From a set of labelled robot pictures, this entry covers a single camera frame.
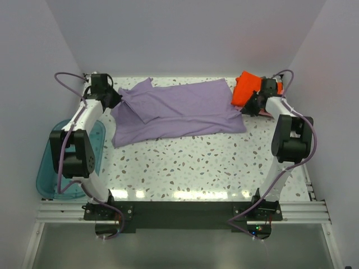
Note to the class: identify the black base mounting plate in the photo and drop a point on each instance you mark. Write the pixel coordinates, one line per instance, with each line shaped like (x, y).
(130, 216)

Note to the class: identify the folded orange t shirt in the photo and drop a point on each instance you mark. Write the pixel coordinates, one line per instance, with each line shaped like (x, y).
(246, 83)

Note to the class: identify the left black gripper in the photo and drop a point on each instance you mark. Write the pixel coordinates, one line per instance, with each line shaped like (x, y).
(117, 97)

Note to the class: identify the purple t shirt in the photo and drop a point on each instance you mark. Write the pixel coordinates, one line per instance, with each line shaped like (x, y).
(147, 112)

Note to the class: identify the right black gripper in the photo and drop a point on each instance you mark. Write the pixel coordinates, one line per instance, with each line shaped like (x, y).
(247, 109)

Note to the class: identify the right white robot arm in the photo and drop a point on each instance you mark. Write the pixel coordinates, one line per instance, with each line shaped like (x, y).
(290, 146)

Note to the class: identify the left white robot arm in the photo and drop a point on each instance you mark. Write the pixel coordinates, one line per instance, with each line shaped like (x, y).
(72, 154)

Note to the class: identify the aluminium frame rail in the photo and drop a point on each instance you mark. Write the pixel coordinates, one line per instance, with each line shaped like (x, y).
(63, 212)

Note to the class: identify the teal plastic bin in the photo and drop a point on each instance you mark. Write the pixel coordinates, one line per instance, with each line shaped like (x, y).
(47, 178)

